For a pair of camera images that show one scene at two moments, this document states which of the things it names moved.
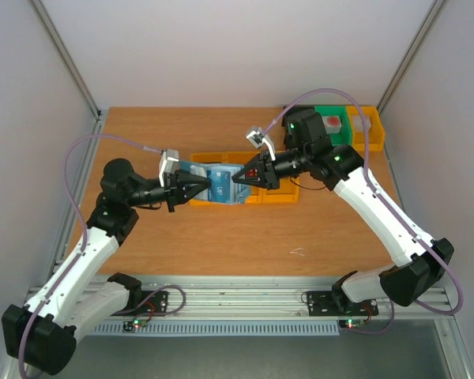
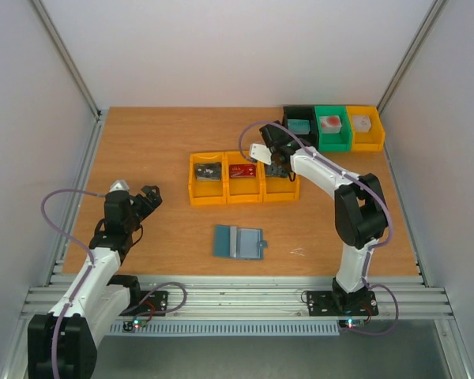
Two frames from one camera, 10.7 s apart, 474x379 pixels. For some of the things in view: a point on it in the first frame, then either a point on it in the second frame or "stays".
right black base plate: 321,303 stays
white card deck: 359,124 stays
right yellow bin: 288,192 stays
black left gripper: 174,186 → 156,199
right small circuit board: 351,324 stays
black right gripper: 268,170 → 279,163
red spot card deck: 332,124 stays
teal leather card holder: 224,189 → 231,242
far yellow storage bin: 376,133 stays
